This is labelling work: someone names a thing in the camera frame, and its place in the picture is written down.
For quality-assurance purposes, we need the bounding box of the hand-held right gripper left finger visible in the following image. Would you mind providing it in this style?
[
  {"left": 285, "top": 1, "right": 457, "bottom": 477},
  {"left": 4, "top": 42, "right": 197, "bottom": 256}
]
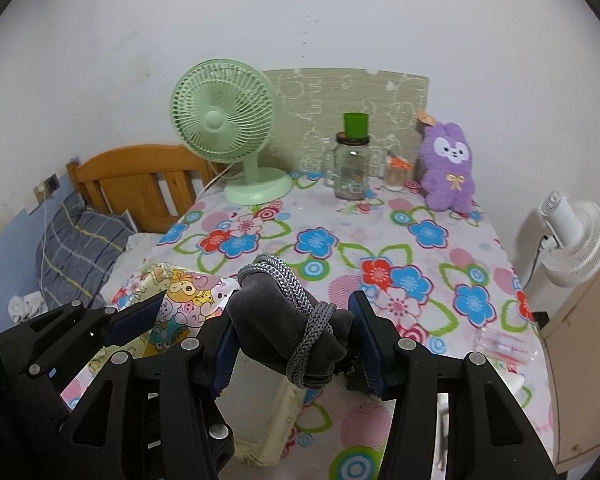
[{"left": 60, "top": 315, "right": 241, "bottom": 480}]

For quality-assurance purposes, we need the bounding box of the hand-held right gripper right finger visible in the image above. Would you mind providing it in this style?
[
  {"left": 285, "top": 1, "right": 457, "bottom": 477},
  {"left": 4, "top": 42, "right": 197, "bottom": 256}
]
[{"left": 349, "top": 290, "right": 556, "bottom": 480}]

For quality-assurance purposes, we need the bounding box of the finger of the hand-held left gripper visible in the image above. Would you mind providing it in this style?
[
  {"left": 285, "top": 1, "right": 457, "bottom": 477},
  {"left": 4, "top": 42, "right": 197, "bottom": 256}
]
[{"left": 0, "top": 292, "right": 167, "bottom": 378}]

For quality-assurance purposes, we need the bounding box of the grey cloth bundle with rope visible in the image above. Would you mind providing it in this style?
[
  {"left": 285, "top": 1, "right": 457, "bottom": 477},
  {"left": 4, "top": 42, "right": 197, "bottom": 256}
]
[{"left": 227, "top": 254, "right": 355, "bottom": 390}]

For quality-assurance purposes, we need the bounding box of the white bed cloth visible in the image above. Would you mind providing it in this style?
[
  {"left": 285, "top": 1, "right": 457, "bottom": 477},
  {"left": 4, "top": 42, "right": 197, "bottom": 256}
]
[{"left": 125, "top": 232, "right": 167, "bottom": 262}]

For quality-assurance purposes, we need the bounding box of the crumpled white cloth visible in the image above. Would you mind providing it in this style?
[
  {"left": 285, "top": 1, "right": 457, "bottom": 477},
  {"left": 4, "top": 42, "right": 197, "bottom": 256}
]
[{"left": 7, "top": 294, "right": 48, "bottom": 323}]

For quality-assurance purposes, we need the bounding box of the grey plaid pillow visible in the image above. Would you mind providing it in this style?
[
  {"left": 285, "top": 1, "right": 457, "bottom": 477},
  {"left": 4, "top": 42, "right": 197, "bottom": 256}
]
[{"left": 36, "top": 192, "right": 137, "bottom": 306}]

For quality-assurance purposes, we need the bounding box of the floral tablecloth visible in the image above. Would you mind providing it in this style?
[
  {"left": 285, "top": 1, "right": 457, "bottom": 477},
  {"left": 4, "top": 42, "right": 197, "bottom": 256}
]
[{"left": 60, "top": 170, "right": 556, "bottom": 480}]

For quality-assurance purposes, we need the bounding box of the clear plastic bottle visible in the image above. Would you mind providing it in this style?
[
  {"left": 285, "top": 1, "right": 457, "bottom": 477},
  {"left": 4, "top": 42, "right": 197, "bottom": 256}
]
[{"left": 472, "top": 330, "right": 541, "bottom": 371}]

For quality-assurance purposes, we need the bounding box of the blue bed sheet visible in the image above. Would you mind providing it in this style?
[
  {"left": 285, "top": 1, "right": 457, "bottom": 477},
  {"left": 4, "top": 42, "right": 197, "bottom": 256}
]
[{"left": 0, "top": 195, "right": 126, "bottom": 341}]

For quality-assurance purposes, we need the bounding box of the wooden bed headboard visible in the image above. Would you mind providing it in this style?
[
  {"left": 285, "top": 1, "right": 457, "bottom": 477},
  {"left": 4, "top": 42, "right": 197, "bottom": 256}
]
[{"left": 67, "top": 144, "right": 231, "bottom": 235}]

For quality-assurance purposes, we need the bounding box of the small glass with orange lid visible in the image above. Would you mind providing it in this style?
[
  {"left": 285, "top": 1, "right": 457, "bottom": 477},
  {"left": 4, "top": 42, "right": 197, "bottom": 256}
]
[{"left": 384, "top": 155, "right": 412, "bottom": 192}]

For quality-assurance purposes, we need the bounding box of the glass jar mug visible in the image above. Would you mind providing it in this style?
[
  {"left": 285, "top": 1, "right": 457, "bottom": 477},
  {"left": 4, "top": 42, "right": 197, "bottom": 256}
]
[{"left": 323, "top": 131, "right": 384, "bottom": 199}]

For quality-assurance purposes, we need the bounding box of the purple plush toy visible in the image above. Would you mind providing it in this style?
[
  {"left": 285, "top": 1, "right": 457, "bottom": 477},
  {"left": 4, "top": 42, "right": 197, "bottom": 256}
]
[{"left": 413, "top": 110, "right": 477, "bottom": 212}]

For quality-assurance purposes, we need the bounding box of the green desk fan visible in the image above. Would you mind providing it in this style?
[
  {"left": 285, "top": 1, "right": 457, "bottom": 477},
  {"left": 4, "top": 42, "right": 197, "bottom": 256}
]
[{"left": 170, "top": 58, "right": 295, "bottom": 206}]

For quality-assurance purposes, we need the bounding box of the beige wooden door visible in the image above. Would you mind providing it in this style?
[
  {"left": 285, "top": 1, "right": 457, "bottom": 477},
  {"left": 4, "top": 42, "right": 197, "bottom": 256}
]
[{"left": 542, "top": 205, "right": 600, "bottom": 476}]

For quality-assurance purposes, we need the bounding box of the green plastic cup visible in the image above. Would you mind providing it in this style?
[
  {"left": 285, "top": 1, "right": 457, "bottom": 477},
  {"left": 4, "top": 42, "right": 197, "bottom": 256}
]
[{"left": 343, "top": 112, "right": 370, "bottom": 139}]

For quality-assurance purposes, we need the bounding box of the white clip fan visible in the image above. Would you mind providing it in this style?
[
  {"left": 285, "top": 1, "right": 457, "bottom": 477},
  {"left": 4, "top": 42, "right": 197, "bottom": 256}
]
[{"left": 522, "top": 190, "right": 600, "bottom": 288}]

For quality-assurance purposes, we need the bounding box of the wall socket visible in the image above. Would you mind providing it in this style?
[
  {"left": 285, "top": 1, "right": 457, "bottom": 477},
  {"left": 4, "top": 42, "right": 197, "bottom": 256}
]
[{"left": 34, "top": 174, "right": 61, "bottom": 196}]

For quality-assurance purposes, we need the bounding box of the green fan white cable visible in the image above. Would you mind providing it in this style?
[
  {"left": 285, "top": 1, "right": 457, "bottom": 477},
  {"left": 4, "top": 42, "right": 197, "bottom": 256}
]
[{"left": 200, "top": 162, "right": 231, "bottom": 196}]

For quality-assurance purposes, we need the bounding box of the white fan black cable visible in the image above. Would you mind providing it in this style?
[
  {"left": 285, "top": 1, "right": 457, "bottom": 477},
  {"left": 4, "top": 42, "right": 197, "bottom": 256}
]
[{"left": 522, "top": 240, "right": 547, "bottom": 291}]

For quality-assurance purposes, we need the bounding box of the beige cartoon wall panel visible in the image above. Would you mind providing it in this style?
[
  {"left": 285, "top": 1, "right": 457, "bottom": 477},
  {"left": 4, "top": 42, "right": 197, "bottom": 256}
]
[{"left": 260, "top": 67, "right": 429, "bottom": 181}]

